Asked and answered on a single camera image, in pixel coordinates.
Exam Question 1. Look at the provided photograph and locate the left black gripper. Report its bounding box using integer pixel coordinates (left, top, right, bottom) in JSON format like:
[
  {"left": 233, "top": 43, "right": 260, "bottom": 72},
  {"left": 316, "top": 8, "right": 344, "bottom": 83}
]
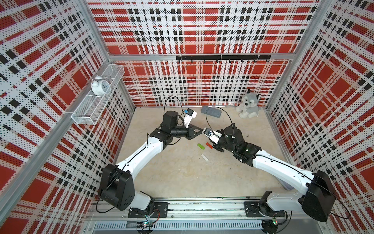
[{"left": 171, "top": 124, "right": 204, "bottom": 141}]

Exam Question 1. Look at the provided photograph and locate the white usb drive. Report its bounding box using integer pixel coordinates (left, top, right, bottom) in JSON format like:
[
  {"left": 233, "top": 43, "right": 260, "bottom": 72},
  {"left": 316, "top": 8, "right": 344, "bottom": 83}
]
[{"left": 201, "top": 154, "right": 209, "bottom": 161}]

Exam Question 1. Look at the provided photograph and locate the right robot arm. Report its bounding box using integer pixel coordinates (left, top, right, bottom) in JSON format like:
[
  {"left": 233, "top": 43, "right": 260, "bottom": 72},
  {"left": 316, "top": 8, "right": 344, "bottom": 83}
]
[{"left": 204, "top": 124, "right": 337, "bottom": 222}]

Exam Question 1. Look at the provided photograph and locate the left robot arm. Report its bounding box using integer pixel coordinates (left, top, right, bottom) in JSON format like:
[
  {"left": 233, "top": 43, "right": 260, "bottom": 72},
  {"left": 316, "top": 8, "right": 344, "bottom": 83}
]
[{"left": 98, "top": 108, "right": 203, "bottom": 216}]

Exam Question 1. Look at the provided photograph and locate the grey rectangular case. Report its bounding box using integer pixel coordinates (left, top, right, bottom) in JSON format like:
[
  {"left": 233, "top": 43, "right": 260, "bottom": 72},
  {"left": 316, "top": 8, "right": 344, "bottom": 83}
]
[{"left": 201, "top": 106, "right": 222, "bottom": 118}]

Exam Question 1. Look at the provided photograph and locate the grey husky plush toy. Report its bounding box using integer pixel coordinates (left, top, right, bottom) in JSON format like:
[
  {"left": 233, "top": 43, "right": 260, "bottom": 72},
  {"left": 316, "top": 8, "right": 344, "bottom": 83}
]
[{"left": 236, "top": 89, "right": 262, "bottom": 119}]

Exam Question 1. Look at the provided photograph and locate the lavender plastic box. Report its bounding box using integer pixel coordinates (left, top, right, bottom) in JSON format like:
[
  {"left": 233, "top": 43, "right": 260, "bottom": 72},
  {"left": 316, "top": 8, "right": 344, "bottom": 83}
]
[{"left": 277, "top": 178, "right": 294, "bottom": 191}]

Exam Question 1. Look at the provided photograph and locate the white alarm clock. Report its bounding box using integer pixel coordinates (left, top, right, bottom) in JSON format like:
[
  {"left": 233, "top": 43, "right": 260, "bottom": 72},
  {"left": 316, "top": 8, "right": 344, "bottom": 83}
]
[{"left": 91, "top": 76, "right": 111, "bottom": 97}]

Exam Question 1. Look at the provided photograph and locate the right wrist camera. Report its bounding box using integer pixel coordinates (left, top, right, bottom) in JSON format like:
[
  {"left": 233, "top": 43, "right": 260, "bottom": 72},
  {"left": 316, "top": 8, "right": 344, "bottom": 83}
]
[{"left": 203, "top": 128, "right": 222, "bottom": 144}]

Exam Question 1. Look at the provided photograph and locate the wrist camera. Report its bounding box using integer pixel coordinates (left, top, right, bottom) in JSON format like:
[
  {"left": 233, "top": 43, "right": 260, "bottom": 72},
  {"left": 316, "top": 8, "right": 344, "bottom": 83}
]
[
  {"left": 203, "top": 128, "right": 222, "bottom": 144},
  {"left": 183, "top": 108, "right": 197, "bottom": 128}
]

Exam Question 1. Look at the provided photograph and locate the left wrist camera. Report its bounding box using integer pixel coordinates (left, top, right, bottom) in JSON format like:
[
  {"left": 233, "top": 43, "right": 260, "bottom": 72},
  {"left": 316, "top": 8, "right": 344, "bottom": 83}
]
[{"left": 183, "top": 108, "right": 197, "bottom": 128}]

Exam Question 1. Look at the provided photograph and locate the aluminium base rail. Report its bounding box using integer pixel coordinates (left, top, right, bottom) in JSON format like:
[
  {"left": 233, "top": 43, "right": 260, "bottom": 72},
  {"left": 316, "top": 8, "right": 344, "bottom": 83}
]
[{"left": 81, "top": 198, "right": 333, "bottom": 234}]

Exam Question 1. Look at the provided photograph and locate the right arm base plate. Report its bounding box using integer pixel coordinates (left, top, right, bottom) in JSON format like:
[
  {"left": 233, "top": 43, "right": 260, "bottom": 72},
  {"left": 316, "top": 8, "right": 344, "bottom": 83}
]
[{"left": 244, "top": 201, "right": 286, "bottom": 218}]

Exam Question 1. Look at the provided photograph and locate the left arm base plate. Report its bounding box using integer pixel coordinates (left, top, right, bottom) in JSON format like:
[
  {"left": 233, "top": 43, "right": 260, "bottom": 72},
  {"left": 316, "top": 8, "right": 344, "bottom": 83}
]
[{"left": 128, "top": 201, "right": 169, "bottom": 218}]

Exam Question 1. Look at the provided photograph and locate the black hook rail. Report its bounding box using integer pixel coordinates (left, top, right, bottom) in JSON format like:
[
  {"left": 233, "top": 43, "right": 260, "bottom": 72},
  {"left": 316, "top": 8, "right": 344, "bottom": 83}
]
[{"left": 176, "top": 54, "right": 271, "bottom": 62}]

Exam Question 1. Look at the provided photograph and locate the white wire mesh shelf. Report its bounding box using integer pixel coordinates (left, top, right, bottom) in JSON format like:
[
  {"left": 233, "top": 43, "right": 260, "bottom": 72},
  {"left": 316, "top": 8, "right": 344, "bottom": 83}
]
[{"left": 72, "top": 64, "right": 124, "bottom": 125}]

